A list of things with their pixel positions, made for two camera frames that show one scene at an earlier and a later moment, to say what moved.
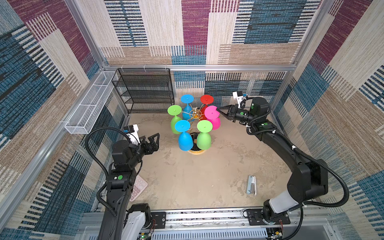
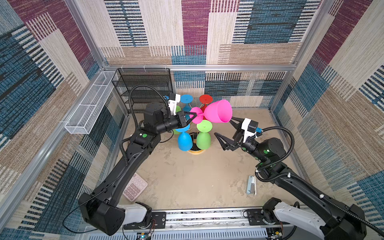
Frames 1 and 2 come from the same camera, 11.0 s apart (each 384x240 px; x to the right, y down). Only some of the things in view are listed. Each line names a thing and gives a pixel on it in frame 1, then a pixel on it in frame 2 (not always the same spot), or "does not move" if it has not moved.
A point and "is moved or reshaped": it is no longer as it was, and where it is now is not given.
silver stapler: (251, 185) does not move
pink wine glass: (213, 115) is moved or reshaped
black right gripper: (232, 110) to (238, 136)
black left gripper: (153, 147) to (180, 120)
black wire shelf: (145, 90) does not move
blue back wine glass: (187, 99) does not move
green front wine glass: (204, 139) does not move
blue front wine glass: (185, 141) does not move
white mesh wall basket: (83, 119) does not move
